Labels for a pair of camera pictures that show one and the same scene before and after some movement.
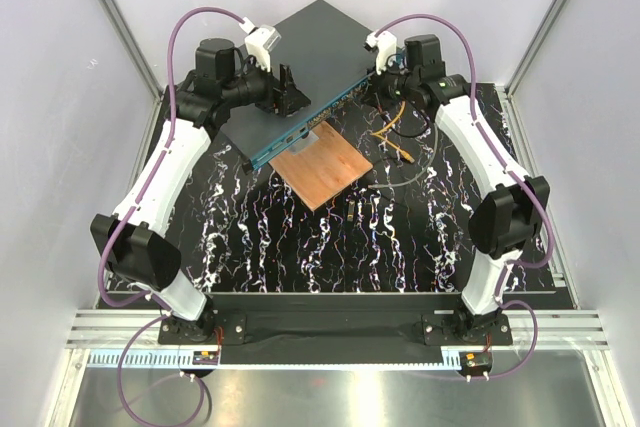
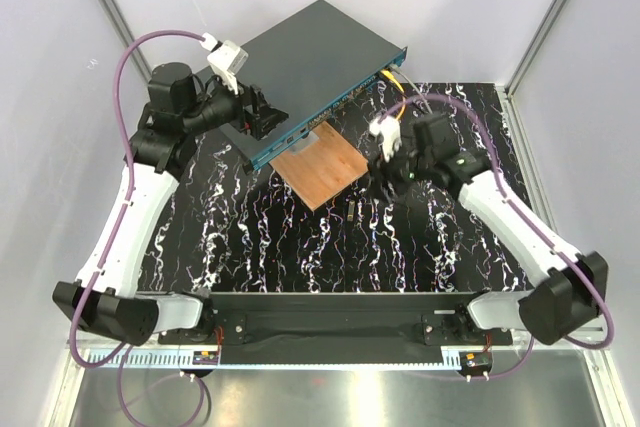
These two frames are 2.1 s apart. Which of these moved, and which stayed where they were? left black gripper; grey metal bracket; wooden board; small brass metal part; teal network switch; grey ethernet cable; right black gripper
Moved: grey ethernet cable; right black gripper; left black gripper
Stayed: wooden board; grey metal bracket; small brass metal part; teal network switch
